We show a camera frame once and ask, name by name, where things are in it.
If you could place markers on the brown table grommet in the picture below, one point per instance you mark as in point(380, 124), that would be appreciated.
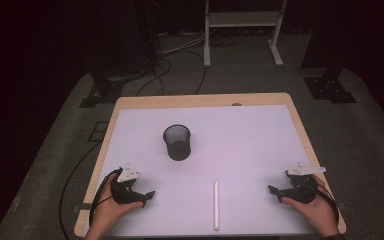
point(236, 104)

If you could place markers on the white pen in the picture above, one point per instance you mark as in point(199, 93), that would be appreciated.
point(216, 206)

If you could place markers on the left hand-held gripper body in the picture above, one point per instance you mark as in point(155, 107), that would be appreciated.
point(123, 191)

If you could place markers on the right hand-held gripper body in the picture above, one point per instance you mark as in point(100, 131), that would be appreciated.
point(301, 191)

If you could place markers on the black stand base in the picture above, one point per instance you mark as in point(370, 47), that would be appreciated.
point(105, 90)
point(328, 88)

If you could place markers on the black mesh pen holder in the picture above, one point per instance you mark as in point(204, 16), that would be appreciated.
point(177, 143)

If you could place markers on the white metal stand frame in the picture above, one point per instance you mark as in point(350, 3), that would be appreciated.
point(243, 18)

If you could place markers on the person's right hand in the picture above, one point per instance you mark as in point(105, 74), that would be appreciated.
point(316, 213)

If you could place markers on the person's left hand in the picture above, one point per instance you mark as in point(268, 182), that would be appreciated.
point(108, 213)

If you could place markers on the white table mat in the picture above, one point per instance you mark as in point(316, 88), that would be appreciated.
point(246, 140)

